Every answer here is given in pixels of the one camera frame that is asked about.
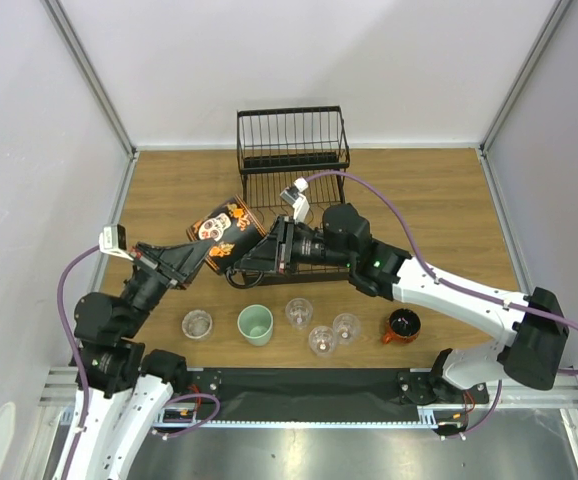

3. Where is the pale green cup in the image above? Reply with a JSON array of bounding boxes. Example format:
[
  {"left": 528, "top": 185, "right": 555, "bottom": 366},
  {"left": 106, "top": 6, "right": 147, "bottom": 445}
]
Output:
[{"left": 237, "top": 304, "right": 274, "bottom": 347}]

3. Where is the short clear glass tumbler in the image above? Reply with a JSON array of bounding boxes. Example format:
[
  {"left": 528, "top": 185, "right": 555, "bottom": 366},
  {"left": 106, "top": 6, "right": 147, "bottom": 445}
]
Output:
[{"left": 181, "top": 310, "right": 214, "bottom": 341}]

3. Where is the left aluminium frame post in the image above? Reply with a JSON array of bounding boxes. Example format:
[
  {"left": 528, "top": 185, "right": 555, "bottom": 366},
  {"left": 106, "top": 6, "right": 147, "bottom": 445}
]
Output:
[{"left": 40, "top": 0, "right": 137, "bottom": 158}]

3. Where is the small orange black cup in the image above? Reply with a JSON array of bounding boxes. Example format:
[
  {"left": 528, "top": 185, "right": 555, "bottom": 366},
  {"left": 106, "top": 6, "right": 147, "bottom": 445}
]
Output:
[{"left": 381, "top": 308, "right": 421, "bottom": 344}]

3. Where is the grey slotted cable duct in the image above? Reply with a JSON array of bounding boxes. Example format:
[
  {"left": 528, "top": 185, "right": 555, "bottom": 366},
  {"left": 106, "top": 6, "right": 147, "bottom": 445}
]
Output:
[{"left": 153, "top": 405, "right": 470, "bottom": 427}]

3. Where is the purple cable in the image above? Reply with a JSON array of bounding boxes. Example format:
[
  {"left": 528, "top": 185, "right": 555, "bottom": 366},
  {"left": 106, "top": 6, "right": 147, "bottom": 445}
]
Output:
[
  {"left": 303, "top": 169, "right": 578, "bottom": 436},
  {"left": 57, "top": 245, "right": 220, "bottom": 469}
]

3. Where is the black skull pattern mug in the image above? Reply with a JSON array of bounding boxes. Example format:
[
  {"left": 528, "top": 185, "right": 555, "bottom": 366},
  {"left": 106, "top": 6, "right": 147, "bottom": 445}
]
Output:
[{"left": 187, "top": 195, "right": 267, "bottom": 289}]

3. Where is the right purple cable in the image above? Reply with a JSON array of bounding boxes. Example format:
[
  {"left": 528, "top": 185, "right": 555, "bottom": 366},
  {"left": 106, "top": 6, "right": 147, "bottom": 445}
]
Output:
[{"left": 303, "top": 169, "right": 578, "bottom": 436}]

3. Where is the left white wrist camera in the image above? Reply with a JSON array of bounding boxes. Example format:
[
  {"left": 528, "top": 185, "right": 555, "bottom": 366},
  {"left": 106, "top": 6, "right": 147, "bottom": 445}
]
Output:
[{"left": 98, "top": 224, "right": 132, "bottom": 260}]

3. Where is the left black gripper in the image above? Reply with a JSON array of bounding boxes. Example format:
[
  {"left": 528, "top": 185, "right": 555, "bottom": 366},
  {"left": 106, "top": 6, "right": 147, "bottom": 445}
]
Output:
[{"left": 120, "top": 237, "right": 218, "bottom": 336}]

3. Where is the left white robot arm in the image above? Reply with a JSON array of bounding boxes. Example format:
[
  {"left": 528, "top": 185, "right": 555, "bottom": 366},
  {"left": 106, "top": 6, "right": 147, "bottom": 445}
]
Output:
[{"left": 54, "top": 237, "right": 220, "bottom": 479}]

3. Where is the aluminium frame post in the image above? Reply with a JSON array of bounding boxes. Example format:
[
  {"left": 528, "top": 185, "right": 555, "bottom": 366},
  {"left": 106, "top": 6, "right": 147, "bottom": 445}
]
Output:
[
  {"left": 40, "top": 0, "right": 137, "bottom": 158},
  {"left": 478, "top": 0, "right": 574, "bottom": 155}
]

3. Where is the clear stemless glass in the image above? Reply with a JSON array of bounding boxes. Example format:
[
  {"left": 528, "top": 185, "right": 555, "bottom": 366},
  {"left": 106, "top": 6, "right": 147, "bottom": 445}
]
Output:
[
  {"left": 333, "top": 313, "right": 361, "bottom": 345},
  {"left": 308, "top": 326, "right": 337, "bottom": 357},
  {"left": 285, "top": 298, "right": 313, "bottom": 330}
]

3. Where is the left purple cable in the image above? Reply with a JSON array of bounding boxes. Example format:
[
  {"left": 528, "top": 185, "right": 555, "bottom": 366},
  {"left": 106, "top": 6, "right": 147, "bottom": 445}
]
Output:
[{"left": 57, "top": 245, "right": 220, "bottom": 469}]

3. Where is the right aluminium frame post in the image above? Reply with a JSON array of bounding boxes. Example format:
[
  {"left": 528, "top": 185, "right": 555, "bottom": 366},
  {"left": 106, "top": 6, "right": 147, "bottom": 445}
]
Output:
[{"left": 478, "top": 0, "right": 574, "bottom": 155}]

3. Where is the black wire dish rack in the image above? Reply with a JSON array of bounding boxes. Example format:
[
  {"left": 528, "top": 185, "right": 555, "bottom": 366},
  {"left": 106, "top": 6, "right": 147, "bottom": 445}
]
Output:
[{"left": 233, "top": 106, "right": 351, "bottom": 286}]

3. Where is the clear stemless glass front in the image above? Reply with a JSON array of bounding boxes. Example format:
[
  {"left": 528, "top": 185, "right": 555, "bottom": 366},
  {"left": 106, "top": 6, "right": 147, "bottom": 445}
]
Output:
[{"left": 308, "top": 326, "right": 337, "bottom": 357}]

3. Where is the clear stemless glass right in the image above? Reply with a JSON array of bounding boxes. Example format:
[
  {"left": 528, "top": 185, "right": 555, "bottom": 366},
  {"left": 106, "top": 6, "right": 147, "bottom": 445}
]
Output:
[{"left": 333, "top": 313, "right": 361, "bottom": 345}]

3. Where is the clear stemless glass back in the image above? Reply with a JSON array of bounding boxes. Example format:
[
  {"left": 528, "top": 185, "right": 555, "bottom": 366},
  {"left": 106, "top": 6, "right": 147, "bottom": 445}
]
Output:
[{"left": 285, "top": 298, "right": 313, "bottom": 330}]

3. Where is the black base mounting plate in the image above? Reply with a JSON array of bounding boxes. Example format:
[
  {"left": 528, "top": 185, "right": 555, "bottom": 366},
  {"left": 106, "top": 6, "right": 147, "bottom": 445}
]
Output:
[{"left": 186, "top": 368, "right": 488, "bottom": 410}]

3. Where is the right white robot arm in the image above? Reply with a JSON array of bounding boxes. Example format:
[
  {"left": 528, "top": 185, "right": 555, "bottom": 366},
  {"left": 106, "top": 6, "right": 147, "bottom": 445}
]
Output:
[{"left": 233, "top": 204, "right": 569, "bottom": 402}]

